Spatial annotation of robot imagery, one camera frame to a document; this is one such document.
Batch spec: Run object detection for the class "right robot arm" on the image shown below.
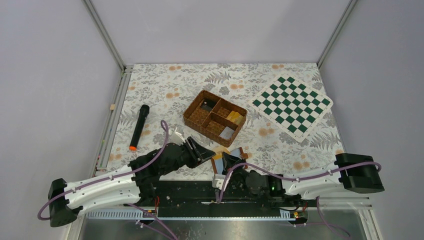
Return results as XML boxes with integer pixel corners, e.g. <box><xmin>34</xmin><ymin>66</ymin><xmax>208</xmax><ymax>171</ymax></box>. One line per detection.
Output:
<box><xmin>212</xmin><ymin>153</ymin><xmax>385</xmax><ymax>201</ymax></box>

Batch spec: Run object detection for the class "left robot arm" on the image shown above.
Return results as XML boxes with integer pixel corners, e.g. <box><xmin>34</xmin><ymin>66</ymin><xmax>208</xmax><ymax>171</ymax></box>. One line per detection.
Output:
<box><xmin>48</xmin><ymin>137</ymin><xmax>215</xmax><ymax>228</ymax></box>

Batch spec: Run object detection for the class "grey card in basket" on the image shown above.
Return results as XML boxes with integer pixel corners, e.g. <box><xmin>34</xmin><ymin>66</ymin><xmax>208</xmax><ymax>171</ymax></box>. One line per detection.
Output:
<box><xmin>219</xmin><ymin>126</ymin><xmax>235</xmax><ymax>140</ymax></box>

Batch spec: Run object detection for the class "brown woven divided basket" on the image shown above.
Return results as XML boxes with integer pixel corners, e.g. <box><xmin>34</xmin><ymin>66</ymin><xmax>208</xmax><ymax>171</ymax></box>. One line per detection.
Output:
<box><xmin>182</xmin><ymin>90</ymin><xmax>248</xmax><ymax>147</ymax></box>

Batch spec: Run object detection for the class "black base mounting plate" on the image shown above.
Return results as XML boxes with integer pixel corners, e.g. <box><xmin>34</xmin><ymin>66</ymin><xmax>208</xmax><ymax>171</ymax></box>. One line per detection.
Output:
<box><xmin>135</xmin><ymin>180</ymin><xmax>316</xmax><ymax>219</ymax></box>

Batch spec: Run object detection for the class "yellow block in basket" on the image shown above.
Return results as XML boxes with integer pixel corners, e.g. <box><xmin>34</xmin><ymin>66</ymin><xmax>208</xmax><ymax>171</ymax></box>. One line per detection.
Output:
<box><xmin>226</xmin><ymin>111</ymin><xmax>244</xmax><ymax>125</ymax></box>

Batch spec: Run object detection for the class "black item in basket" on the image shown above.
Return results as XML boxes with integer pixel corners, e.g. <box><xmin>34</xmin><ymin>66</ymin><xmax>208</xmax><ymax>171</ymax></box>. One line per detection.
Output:
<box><xmin>200</xmin><ymin>98</ymin><xmax>217</xmax><ymax>112</ymax></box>

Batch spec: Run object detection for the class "black microphone orange end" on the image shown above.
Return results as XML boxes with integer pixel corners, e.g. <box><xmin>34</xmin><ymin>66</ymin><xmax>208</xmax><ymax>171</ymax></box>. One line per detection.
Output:
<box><xmin>129</xmin><ymin>104</ymin><xmax>150</xmax><ymax>151</ymax></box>

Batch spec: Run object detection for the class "floral patterned table mat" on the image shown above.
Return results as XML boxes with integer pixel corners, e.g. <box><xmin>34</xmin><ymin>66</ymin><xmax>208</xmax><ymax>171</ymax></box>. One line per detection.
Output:
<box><xmin>107</xmin><ymin>63</ymin><xmax>344</xmax><ymax>174</ymax></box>

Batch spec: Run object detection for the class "green white chessboard mat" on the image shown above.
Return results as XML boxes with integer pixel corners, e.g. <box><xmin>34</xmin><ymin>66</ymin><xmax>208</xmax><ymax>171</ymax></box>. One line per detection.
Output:
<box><xmin>248</xmin><ymin>74</ymin><xmax>333</xmax><ymax>142</ymax></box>

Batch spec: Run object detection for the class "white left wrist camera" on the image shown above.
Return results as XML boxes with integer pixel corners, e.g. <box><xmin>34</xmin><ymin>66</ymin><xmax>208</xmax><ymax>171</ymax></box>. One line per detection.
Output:
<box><xmin>168</xmin><ymin>124</ymin><xmax>185</xmax><ymax>145</ymax></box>

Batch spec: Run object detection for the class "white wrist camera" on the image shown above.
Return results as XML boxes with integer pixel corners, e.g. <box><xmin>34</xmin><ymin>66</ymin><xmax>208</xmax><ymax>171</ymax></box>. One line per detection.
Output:
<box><xmin>211</xmin><ymin>173</ymin><xmax>226</xmax><ymax>191</ymax></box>
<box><xmin>168</xmin><ymin>124</ymin><xmax>185</xmax><ymax>145</ymax></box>

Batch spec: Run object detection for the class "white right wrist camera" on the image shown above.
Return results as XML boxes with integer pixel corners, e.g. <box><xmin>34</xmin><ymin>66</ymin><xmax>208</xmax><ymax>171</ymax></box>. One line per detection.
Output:
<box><xmin>211</xmin><ymin>173</ymin><xmax>226</xmax><ymax>191</ymax></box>

